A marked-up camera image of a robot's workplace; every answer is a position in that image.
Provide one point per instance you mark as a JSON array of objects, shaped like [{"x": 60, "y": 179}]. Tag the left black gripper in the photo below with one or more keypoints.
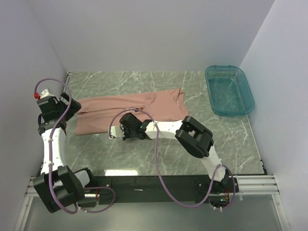
[{"x": 74, "y": 107}]

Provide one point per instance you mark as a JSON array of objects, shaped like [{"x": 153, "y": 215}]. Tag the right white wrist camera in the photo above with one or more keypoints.
[{"x": 115, "y": 132}]

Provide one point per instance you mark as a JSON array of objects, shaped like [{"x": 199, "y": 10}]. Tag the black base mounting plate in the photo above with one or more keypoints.
[{"x": 147, "y": 189}]

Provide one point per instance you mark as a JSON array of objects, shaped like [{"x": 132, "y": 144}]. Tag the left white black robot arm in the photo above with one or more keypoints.
[{"x": 57, "y": 183}]

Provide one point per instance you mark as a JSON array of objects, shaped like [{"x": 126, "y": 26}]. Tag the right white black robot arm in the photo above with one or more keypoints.
[{"x": 194, "y": 137}]

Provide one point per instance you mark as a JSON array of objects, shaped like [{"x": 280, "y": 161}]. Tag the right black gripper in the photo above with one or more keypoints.
[{"x": 126, "y": 136}]

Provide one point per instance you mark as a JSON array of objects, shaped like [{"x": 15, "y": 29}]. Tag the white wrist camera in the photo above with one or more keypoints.
[
  {"x": 43, "y": 94},
  {"x": 115, "y": 132}
]

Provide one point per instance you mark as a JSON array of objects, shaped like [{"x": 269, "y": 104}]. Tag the aluminium frame rail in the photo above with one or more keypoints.
[{"x": 254, "y": 184}]

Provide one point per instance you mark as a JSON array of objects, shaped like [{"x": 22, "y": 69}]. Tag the teal transparent plastic bin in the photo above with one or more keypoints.
[{"x": 229, "y": 91}]

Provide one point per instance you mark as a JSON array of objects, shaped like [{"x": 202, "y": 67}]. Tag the pink printed t shirt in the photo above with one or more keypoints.
[{"x": 97, "y": 113}]

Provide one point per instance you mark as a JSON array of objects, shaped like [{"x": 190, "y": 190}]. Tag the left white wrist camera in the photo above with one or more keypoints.
[{"x": 43, "y": 94}]

